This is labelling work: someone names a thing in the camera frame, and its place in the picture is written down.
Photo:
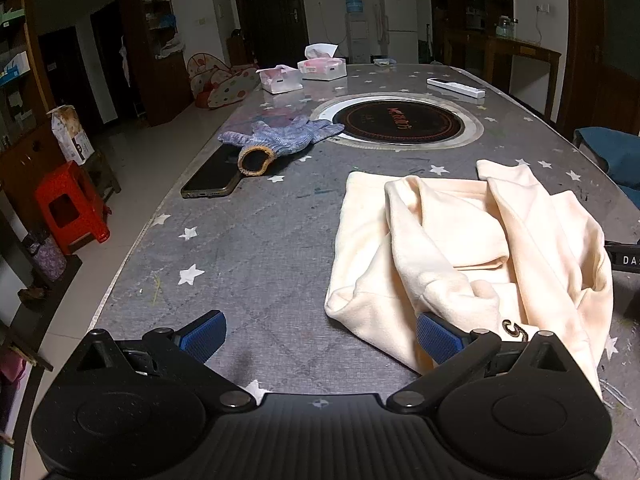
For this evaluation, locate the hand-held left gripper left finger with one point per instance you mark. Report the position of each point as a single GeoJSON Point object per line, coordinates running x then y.
{"type": "Point", "coordinates": [202, 338]}

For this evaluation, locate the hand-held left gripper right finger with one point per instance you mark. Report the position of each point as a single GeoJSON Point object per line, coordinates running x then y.
{"type": "Point", "coordinates": [436, 342]}

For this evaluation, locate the cream sweatshirt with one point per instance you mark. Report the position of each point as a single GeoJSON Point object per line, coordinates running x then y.
{"type": "Point", "coordinates": [450, 220]}

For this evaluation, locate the blue sofa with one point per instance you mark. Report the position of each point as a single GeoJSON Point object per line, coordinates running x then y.
{"type": "Point", "coordinates": [615, 155]}

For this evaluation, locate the grey star print tablecloth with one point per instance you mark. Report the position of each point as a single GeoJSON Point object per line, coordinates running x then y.
{"type": "Point", "coordinates": [250, 240]}

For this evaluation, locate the black smartphone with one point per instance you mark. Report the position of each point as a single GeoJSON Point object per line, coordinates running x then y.
{"type": "Point", "coordinates": [210, 172]}

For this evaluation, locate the purple patterned bin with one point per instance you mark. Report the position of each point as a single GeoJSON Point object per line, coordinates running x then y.
{"type": "Point", "coordinates": [47, 257]}

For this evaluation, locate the red plastic stool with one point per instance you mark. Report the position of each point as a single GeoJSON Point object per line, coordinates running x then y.
{"type": "Point", "coordinates": [70, 200]}

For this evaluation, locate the blue knit work glove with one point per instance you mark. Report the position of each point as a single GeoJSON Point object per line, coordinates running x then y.
{"type": "Point", "coordinates": [285, 135]}

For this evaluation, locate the dark wooden interior door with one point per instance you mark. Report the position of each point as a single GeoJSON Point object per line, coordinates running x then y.
{"type": "Point", "coordinates": [595, 35]}

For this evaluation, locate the round built-in induction cooktop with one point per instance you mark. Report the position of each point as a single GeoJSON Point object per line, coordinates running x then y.
{"type": "Point", "coordinates": [395, 120]}

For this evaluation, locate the dark wooden side table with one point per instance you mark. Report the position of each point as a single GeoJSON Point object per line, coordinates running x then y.
{"type": "Point", "coordinates": [520, 50]}

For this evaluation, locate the white power strip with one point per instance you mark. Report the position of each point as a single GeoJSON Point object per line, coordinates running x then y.
{"type": "Point", "coordinates": [455, 89]}

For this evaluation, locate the brown paper bag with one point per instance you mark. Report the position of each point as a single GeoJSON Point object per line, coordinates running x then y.
{"type": "Point", "coordinates": [70, 130]}

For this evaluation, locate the polka dot play tent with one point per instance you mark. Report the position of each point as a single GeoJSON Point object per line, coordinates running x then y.
{"type": "Point", "coordinates": [225, 85]}

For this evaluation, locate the glass jar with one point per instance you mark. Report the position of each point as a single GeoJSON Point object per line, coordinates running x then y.
{"type": "Point", "coordinates": [505, 27]}

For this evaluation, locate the dark wooden shelf cabinet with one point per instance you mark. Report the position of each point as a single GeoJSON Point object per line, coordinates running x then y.
{"type": "Point", "coordinates": [160, 75]}

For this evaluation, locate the small pink tissue box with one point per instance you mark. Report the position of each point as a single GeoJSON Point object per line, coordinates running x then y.
{"type": "Point", "coordinates": [280, 80]}

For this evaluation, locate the small green dish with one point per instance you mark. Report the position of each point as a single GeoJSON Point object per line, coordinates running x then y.
{"type": "Point", "coordinates": [384, 61]}

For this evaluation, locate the wooden glass-front cabinet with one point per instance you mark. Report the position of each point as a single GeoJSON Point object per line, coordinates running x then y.
{"type": "Point", "coordinates": [20, 110]}

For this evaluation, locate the white tissue box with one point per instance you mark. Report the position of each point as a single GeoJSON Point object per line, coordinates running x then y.
{"type": "Point", "coordinates": [322, 67]}

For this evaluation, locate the water dispenser with blue bottle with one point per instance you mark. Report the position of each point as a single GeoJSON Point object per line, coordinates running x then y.
{"type": "Point", "coordinates": [356, 35]}

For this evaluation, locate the white refrigerator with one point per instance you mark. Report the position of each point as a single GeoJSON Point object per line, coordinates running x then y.
{"type": "Point", "coordinates": [400, 15]}

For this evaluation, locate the dark entrance door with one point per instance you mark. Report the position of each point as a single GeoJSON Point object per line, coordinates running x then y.
{"type": "Point", "coordinates": [270, 10]}

